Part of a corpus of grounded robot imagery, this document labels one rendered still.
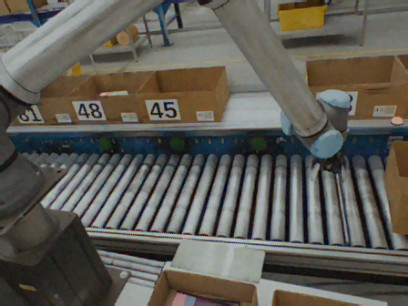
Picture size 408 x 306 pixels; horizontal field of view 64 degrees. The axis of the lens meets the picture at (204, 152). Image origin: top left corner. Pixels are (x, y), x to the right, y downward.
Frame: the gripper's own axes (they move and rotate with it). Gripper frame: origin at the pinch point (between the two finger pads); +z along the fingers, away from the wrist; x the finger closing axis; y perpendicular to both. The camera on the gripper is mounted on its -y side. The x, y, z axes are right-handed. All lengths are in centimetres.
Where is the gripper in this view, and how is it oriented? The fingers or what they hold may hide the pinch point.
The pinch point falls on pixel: (327, 178)
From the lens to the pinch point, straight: 134.5
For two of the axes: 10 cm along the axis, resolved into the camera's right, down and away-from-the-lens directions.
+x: 9.6, 0.1, -2.6
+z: 1.5, 8.1, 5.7
